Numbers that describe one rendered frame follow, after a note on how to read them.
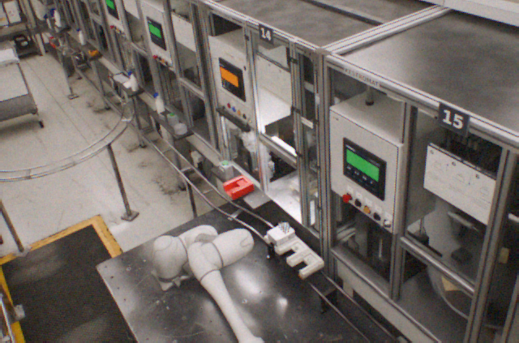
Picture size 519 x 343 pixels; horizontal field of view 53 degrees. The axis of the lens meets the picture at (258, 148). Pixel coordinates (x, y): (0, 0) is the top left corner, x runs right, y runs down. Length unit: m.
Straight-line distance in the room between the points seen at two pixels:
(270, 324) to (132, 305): 0.79
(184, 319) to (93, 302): 1.32
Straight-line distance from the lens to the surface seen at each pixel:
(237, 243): 2.46
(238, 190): 3.22
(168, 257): 2.97
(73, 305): 4.19
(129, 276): 3.26
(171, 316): 2.97
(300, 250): 2.92
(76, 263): 4.50
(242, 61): 2.84
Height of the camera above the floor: 2.92
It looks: 33 degrees down
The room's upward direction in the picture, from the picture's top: 6 degrees counter-clockwise
